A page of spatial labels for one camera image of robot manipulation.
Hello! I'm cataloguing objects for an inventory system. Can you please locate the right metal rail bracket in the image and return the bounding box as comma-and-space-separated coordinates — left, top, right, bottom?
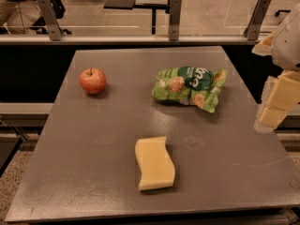
244, 0, 272, 41

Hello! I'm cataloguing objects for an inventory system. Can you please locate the green rice chip bag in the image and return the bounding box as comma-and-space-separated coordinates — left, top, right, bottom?
152, 67, 228, 113

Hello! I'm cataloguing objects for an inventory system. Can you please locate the left metal rail bracket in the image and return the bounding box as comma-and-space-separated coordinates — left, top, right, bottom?
37, 0, 62, 41

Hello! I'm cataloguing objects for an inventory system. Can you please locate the metal rail bracket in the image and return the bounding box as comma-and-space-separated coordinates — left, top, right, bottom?
168, 0, 182, 41
37, 0, 62, 41
244, 0, 272, 41

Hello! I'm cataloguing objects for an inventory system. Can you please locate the middle metal rail bracket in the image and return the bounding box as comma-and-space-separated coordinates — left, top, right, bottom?
168, 0, 182, 41

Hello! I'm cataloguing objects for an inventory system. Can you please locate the seated person in background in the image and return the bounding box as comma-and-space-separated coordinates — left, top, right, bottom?
0, 0, 66, 35

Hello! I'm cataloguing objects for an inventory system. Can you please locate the yellow wavy sponge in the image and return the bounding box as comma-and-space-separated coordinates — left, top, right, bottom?
135, 136, 175, 191

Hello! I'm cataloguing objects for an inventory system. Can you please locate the red apple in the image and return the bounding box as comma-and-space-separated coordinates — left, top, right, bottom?
80, 67, 107, 95

